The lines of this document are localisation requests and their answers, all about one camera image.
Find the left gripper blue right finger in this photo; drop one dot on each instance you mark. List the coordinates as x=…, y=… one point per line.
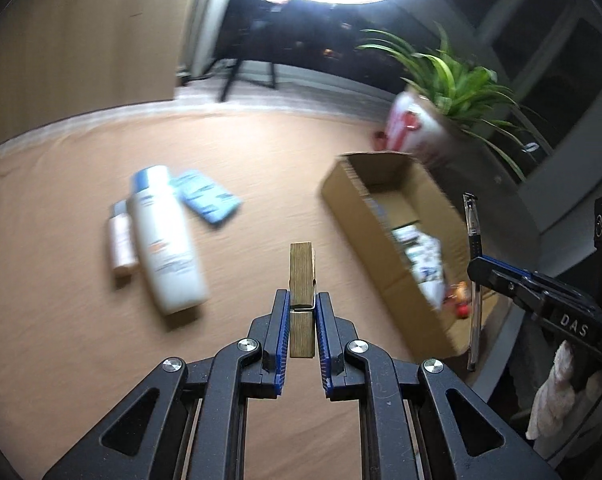
x=326, y=332

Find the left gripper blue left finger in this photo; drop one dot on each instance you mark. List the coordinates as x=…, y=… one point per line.
x=280, y=328

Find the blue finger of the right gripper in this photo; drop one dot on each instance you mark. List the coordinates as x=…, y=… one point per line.
x=490, y=266
x=527, y=293

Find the wooden clothespin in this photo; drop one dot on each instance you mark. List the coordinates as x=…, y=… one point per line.
x=302, y=300

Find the black gel pen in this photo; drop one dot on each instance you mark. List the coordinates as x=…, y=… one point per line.
x=475, y=251

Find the dragon keychain figurine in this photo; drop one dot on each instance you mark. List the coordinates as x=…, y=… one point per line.
x=458, y=300

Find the patterned tissue pack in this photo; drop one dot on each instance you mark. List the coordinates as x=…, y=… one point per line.
x=425, y=262

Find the white sunscreen bottle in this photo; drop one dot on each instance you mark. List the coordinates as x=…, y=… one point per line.
x=164, y=242

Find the patterned lighter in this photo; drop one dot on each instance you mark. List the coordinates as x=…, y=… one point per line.
x=407, y=236

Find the cardboard box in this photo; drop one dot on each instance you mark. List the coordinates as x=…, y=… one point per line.
x=370, y=196

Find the blue patterned card box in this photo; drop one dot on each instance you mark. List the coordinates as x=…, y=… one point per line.
x=210, y=200

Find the small pink bottle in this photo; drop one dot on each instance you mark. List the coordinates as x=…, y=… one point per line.
x=122, y=253

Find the white red flower pot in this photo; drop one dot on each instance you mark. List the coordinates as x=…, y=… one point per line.
x=417, y=128

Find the spider plant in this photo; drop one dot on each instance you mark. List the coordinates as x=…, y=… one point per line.
x=467, y=95

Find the red pot saucer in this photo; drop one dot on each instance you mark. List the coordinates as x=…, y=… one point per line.
x=379, y=141

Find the large plywood board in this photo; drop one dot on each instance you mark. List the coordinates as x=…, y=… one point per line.
x=62, y=58

